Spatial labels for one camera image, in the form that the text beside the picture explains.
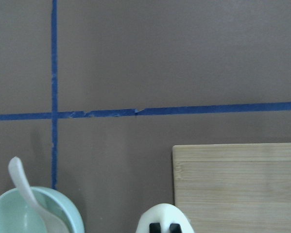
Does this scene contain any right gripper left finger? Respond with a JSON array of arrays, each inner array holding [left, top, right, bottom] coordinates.
[[149, 222, 160, 233]]

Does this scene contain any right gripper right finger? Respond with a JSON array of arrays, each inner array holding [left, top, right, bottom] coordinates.
[[169, 223, 182, 233]]

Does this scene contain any white spoon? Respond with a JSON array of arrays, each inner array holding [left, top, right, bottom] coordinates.
[[8, 157, 69, 233]]

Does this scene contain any light green bowl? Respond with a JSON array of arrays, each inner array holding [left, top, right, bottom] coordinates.
[[0, 186, 85, 233]]

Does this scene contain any wooden cutting board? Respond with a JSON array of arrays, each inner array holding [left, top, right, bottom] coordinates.
[[172, 143, 291, 233]]

